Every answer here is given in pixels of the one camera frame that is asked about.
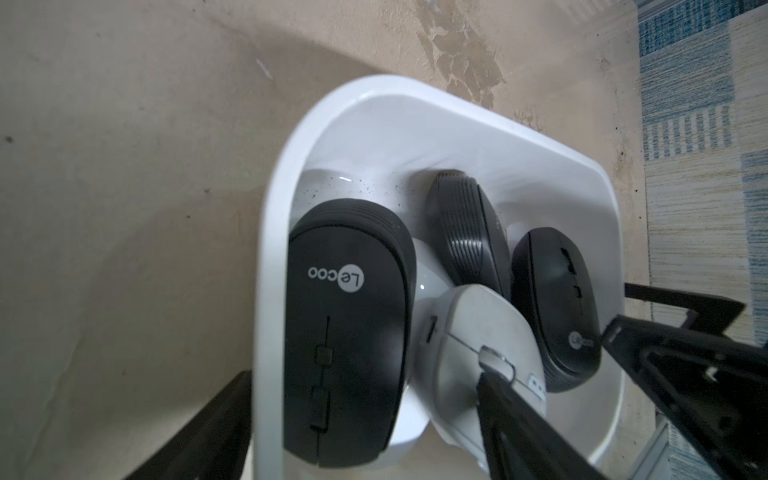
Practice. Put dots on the black ribbed mouse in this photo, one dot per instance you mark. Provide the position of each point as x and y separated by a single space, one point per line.
466 234

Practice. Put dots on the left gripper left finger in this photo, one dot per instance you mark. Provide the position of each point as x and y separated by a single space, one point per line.
213 444

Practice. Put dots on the small black Lecoo mouse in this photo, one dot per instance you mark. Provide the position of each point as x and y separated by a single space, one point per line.
553 290

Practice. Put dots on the light grey mouse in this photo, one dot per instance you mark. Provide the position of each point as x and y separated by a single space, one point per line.
472 330

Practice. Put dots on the white storage box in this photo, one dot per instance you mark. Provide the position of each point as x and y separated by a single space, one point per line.
384 138

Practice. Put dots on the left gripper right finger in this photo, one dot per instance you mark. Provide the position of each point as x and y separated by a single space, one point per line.
518 442

